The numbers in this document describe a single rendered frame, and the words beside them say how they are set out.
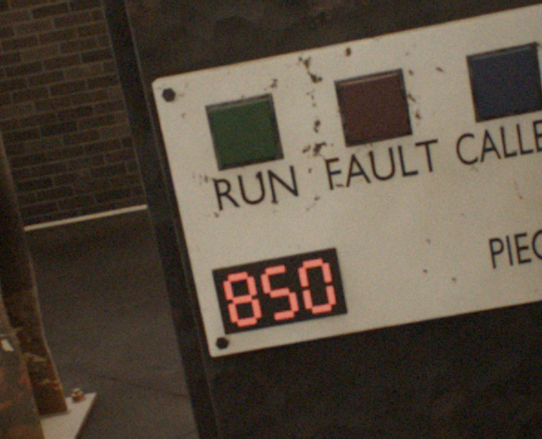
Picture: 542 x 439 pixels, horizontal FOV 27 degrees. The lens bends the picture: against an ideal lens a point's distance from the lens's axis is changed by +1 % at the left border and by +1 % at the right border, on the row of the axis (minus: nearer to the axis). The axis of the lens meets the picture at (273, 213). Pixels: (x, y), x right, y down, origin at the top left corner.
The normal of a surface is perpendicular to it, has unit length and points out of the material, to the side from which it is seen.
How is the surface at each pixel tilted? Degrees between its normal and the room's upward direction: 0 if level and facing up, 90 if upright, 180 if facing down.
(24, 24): 90
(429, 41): 90
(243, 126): 90
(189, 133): 90
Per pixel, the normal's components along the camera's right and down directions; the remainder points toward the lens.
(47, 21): -0.03, 0.22
